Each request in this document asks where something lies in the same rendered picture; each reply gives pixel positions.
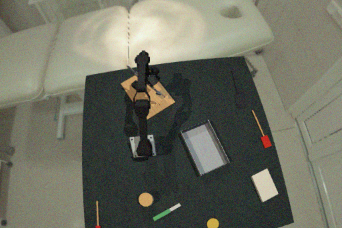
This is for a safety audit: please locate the light wooden board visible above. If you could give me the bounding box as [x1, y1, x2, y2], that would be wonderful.
[121, 75, 175, 120]

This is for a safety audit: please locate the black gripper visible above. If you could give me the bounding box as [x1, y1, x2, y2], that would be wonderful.
[131, 66, 159, 90]

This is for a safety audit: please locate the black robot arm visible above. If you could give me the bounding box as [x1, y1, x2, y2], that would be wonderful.
[133, 50, 160, 157]

